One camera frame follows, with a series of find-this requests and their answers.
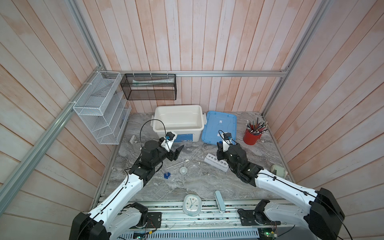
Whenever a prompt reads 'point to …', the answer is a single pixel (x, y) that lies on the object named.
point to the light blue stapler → (220, 202)
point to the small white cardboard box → (132, 139)
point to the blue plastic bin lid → (215, 124)
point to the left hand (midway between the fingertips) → (177, 144)
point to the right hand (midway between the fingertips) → (218, 142)
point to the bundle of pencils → (256, 128)
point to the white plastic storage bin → (187, 121)
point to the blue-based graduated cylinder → (167, 175)
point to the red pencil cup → (250, 138)
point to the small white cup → (183, 170)
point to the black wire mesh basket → (149, 86)
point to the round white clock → (192, 204)
